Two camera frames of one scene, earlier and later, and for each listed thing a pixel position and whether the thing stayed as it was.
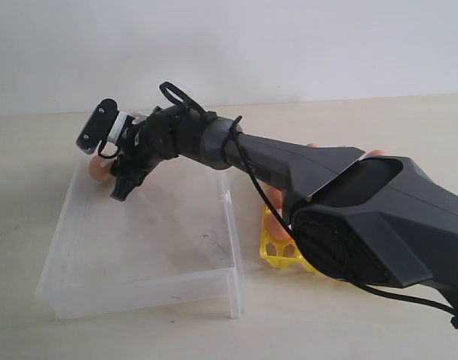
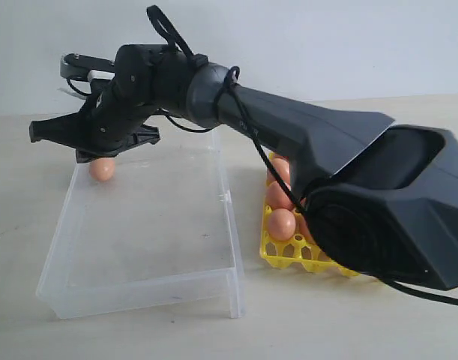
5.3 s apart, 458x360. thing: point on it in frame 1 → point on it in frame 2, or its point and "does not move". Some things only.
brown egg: x=100 y=168 does not move
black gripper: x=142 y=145 → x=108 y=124
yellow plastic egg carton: x=283 y=253 does not move
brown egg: x=276 y=196 does not move
